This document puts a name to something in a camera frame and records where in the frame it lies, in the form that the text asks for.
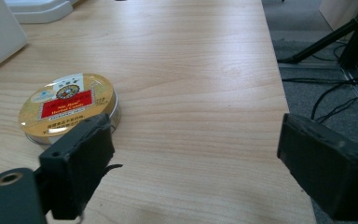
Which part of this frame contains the white plastic base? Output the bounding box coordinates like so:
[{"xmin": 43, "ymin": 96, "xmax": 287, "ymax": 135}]
[{"xmin": 4, "ymin": 0, "xmax": 79, "ymax": 25}]

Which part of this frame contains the black cable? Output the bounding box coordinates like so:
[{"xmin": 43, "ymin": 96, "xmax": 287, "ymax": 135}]
[{"xmin": 281, "ymin": 76, "xmax": 358, "ymax": 124}]

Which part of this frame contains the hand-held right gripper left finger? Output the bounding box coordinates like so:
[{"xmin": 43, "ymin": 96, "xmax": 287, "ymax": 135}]
[{"xmin": 38, "ymin": 113, "xmax": 124, "ymax": 221}]

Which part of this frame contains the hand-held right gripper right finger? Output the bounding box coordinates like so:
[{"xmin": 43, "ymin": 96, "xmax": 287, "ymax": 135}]
[{"xmin": 276, "ymin": 113, "xmax": 358, "ymax": 222}]

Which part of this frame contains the round gold candy tin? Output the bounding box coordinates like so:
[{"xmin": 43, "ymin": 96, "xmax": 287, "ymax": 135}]
[{"xmin": 18, "ymin": 73, "xmax": 121, "ymax": 146}]

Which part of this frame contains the black tripod stand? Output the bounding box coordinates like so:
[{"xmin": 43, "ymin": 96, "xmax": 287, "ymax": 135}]
[{"xmin": 277, "ymin": 0, "xmax": 358, "ymax": 105}]

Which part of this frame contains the beige cabinet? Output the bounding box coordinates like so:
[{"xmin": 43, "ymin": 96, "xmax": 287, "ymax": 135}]
[{"xmin": 318, "ymin": 0, "xmax": 358, "ymax": 32}]

